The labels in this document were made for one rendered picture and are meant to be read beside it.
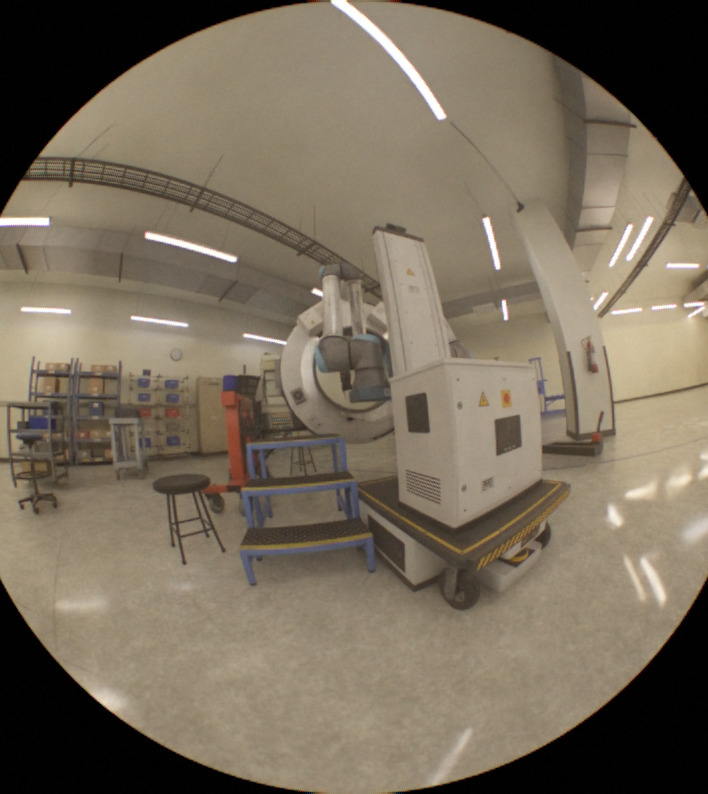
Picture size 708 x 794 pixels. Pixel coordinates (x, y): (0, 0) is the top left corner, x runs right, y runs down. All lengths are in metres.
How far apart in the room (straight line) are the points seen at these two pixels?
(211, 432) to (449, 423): 5.83
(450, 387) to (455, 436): 0.13
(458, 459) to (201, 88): 4.02
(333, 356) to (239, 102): 3.37
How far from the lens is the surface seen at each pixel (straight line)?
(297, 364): 2.16
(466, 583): 0.83
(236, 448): 2.00
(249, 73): 3.59
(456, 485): 0.69
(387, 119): 3.75
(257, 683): 0.83
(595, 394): 4.04
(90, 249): 5.04
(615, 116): 4.26
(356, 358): 1.16
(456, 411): 0.67
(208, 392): 6.21
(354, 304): 1.51
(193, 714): 0.84
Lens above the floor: 0.70
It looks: 5 degrees up
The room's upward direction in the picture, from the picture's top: 5 degrees counter-clockwise
